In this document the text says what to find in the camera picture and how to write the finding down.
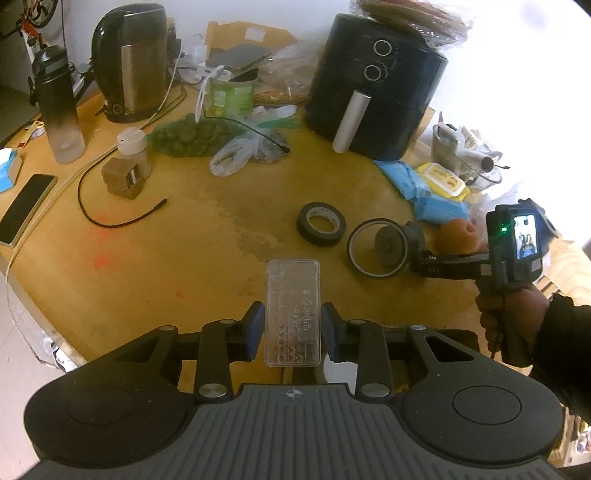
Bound clear plastic case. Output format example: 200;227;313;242
265;259;323;368

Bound long translucent cable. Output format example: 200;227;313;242
6;147;119;280

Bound black cylindrical switch base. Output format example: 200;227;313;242
373;220;426;274

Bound person's right forearm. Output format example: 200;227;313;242
530;292;591;428

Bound orange fruit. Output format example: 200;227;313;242
436;219;486;254

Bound yellow wet wipes pack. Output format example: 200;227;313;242
414;162;470;200

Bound spice jar white lid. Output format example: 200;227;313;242
116;127;151;179

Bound bag of green snacks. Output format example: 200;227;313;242
147;114;246;158

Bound black smartphone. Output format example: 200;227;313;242
0;174;59;248

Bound black gradient water bottle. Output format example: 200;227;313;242
31;45;86;165

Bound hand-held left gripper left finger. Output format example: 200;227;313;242
111;301;265;403

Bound black air fryer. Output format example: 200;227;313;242
302;12;450;161

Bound green canister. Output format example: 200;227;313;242
203;69;260;119

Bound white charger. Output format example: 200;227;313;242
196;64;232;85

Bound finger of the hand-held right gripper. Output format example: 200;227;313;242
418;247;483;259
410;257;485;283

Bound black steel kettle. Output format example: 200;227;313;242
90;3;175;124

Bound bicycle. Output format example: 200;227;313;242
17;0;62;48

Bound brown block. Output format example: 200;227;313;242
101;156;146;199

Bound black tape roll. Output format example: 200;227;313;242
296;202;347;248

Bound blue tissue pack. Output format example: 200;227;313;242
0;148;24;195

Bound clear plastic bag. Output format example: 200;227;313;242
209;129;293;177

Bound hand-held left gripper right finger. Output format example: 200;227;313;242
322;302;479;401

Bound brown envelope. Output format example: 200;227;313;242
205;20;297;62

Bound person's right hand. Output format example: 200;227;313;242
475;286;551;354

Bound white charger cable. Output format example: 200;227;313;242
195;76;208;121

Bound thin amber tape ring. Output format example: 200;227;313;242
346;218;413;280

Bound blue packet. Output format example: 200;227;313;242
373;159;471;223

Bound thin black cable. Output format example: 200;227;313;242
221;117;293;154

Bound silver metal tube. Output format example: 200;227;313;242
456;147;496;171

